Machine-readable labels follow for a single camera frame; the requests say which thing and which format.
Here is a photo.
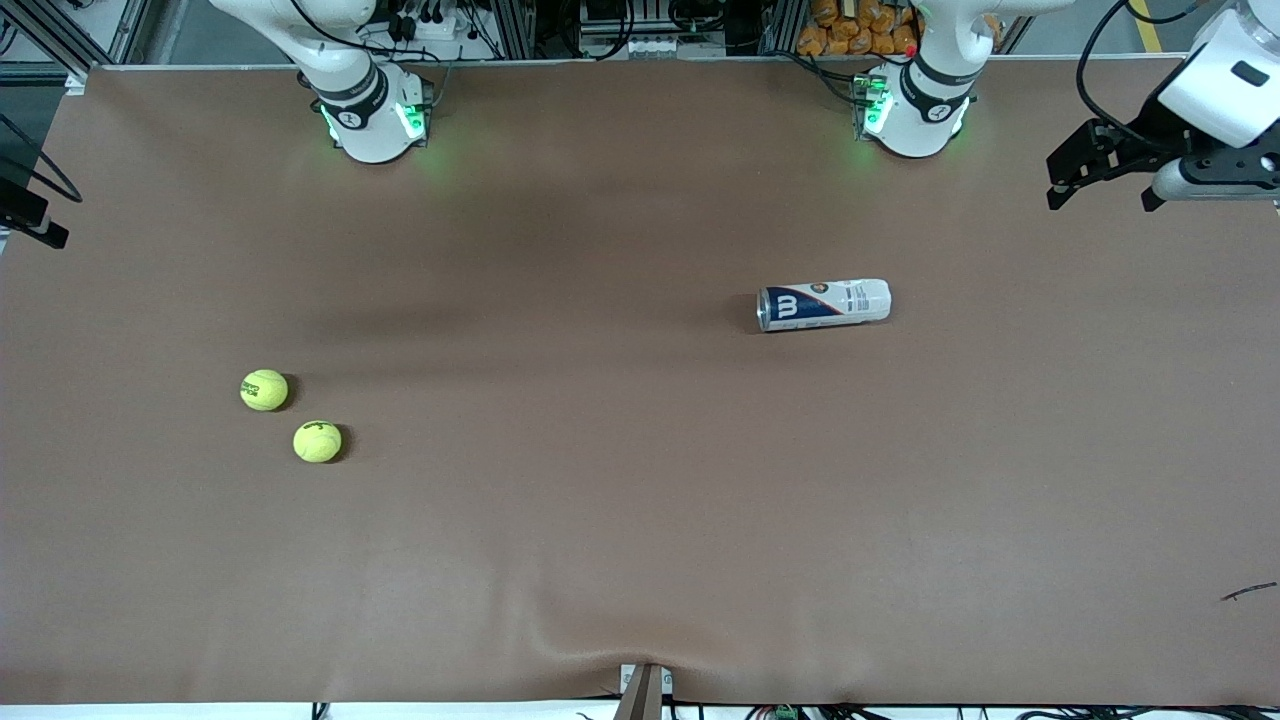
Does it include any yellow tennis ball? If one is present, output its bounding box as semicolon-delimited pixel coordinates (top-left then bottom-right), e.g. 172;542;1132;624
293;420;343;463
240;369;290;412

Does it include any white blue tennis ball can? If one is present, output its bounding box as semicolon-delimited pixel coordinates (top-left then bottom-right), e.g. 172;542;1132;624
757;279;892;333

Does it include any orange objects pile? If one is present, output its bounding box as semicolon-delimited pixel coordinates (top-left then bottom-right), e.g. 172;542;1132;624
797;0;921;57

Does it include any white power strip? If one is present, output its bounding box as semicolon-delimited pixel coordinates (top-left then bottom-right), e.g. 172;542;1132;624
375;5;471;41

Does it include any brown table cover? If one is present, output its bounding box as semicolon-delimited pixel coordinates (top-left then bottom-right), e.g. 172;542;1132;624
0;58;1280;706

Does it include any black left camera cable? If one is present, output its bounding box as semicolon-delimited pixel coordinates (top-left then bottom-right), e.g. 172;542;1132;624
1076;0;1161;149

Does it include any grey aluminium frame strut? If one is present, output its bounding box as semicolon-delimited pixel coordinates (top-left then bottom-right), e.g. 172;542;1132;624
100;0;161;66

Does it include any aluminium frame post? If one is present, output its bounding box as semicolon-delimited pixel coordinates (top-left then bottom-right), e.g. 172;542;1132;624
490;0;537;59
760;0;803;56

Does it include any brown table edge bracket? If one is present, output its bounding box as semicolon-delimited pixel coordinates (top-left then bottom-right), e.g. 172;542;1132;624
618;662;673;720

